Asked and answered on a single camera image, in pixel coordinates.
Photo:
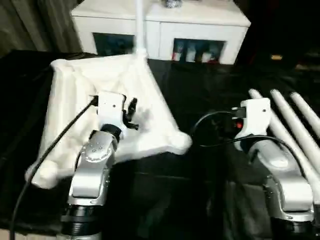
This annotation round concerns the white plastic table leg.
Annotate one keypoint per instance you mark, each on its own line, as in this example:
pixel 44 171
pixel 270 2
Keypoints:
pixel 140 25
pixel 305 105
pixel 282 130
pixel 295 112

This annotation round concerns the white cabinet with openings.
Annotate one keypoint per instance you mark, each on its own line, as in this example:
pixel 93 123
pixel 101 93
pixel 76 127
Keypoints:
pixel 160 25

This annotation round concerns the black work mat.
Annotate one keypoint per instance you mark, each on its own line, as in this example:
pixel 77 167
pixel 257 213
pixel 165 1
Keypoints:
pixel 200 87

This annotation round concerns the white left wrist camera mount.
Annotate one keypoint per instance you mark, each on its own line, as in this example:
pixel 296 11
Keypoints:
pixel 110 110

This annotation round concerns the small white bottle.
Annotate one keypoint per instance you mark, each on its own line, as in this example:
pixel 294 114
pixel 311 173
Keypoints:
pixel 205 57
pixel 190 55
pixel 176 56

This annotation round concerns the white plastic table top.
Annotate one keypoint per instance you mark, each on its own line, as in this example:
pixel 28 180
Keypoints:
pixel 140 82

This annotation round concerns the small tan box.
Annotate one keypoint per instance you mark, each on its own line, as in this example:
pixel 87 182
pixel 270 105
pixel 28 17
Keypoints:
pixel 276 57

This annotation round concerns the grey curtain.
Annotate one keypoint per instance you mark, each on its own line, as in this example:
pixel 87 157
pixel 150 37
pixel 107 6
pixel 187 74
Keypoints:
pixel 32 25

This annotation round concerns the small shiny metal ornament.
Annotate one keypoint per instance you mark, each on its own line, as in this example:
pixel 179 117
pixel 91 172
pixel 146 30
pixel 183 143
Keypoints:
pixel 172 3

